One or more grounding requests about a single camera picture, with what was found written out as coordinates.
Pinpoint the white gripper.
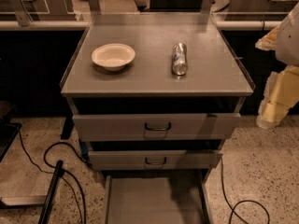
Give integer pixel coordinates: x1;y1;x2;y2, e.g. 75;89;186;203
255;3;299;130

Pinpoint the silver redbull can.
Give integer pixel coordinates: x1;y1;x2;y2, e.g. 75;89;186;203
172;42;188;76

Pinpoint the grey drawer cabinet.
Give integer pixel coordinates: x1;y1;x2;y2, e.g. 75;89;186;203
59;12;256;224

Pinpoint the top grey drawer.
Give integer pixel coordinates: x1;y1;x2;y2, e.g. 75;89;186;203
73;113;240;142

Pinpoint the grey drawer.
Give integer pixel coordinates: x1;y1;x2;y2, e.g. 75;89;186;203
89;150;221;171
73;113;240;142
102;172;214;224

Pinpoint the bottom grey drawer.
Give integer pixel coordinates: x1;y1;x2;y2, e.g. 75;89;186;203
102;172;214;224

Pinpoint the middle grey drawer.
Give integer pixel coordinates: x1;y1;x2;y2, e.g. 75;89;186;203
89;150;221;171

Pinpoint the white paper bowl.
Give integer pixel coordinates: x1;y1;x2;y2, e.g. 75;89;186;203
92;43;135;71

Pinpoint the black bar on floor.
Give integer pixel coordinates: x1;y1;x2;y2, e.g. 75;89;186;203
38;161;63;224

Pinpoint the dark tray left edge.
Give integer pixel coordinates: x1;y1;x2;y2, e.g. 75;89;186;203
0;123;21;162

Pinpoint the black cable right floor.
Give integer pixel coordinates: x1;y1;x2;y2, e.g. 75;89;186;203
220;158;271;224

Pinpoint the black cable floor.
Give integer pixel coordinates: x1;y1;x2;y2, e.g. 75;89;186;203
220;158;271;224
6;122;92;224

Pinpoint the black cable left floor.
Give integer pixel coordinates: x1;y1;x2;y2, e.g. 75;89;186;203
6;122;92;224

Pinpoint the white horizontal rail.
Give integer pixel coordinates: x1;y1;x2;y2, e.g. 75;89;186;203
0;21;280;31

